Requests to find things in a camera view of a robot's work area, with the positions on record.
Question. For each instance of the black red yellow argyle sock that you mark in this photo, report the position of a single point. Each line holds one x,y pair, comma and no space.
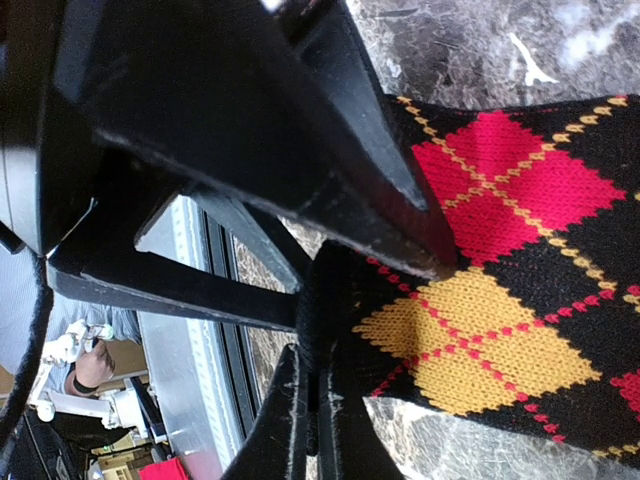
537,330

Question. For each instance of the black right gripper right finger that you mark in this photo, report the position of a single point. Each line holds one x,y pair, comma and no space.
349,447

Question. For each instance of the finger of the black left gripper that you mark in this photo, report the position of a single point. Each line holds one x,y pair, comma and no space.
98,263
279,109

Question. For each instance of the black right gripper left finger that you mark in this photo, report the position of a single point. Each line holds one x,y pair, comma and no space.
276,446

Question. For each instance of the person in background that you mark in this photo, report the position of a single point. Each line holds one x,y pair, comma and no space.
18,300

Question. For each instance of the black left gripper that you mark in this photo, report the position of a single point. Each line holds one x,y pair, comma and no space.
48,160

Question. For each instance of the white slotted cable duct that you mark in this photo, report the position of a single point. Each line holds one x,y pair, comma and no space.
185,358

